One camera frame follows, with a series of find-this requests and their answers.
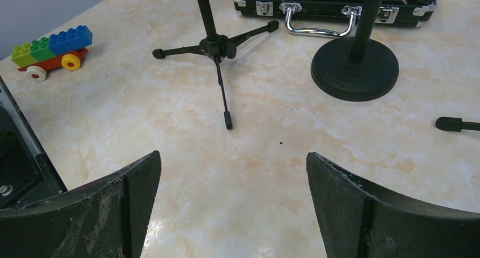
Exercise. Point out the black round base mic stand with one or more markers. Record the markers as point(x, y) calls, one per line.
point(356, 68)

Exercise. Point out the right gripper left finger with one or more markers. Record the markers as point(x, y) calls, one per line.
point(108, 217)

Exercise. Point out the black shock mount tripod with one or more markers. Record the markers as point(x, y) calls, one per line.
point(455, 124)

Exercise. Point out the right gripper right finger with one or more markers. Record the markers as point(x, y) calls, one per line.
point(359, 218)

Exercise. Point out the black poker chip case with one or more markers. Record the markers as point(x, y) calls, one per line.
point(397, 13)

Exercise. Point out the colourful toy blocks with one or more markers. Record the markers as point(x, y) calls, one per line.
point(65, 49)

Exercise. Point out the black tripod mic stand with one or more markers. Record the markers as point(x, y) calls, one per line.
point(216, 47)

